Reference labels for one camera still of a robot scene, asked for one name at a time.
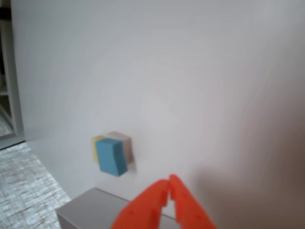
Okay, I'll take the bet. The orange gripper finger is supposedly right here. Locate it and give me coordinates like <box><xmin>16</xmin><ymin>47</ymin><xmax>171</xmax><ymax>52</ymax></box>
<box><xmin>111</xmin><ymin>178</ymin><xmax>171</xmax><ymax>229</ymax></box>
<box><xmin>168</xmin><ymin>174</ymin><xmax>218</xmax><ymax>229</ymax></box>

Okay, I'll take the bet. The blue foam cuboid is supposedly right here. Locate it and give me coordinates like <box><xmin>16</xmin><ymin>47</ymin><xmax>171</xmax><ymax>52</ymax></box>
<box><xmin>95</xmin><ymin>138</ymin><xmax>129</xmax><ymax>178</ymax></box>

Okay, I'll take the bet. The white cardboard box bin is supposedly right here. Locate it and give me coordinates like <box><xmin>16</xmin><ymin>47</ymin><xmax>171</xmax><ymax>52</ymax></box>
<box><xmin>55</xmin><ymin>187</ymin><xmax>179</xmax><ymax>229</ymax></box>

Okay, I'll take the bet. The white foam cuboid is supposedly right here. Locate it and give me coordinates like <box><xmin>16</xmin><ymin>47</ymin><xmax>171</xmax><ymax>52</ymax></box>
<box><xmin>106</xmin><ymin>131</ymin><xmax>133</xmax><ymax>164</ymax></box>

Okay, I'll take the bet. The yellow foam cuboid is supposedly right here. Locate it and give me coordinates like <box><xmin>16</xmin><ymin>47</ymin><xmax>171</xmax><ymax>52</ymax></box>
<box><xmin>91</xmin><ymin>135</ymin><xmax>104</xmax><ymax>165</ymax></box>

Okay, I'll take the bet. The white furniture frame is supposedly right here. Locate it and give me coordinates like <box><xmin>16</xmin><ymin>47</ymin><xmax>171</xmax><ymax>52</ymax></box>
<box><xmin>0</xmin><ymin>0</ymin><xmax>25</xmax><ymax>150</ymax></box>

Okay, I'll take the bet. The beige woven curtain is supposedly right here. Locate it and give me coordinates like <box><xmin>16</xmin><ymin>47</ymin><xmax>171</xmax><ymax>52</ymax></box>
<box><xmin>0</xmin><ymin>140</ymin><xmax>72</xmax><ymax>229</ymax></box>

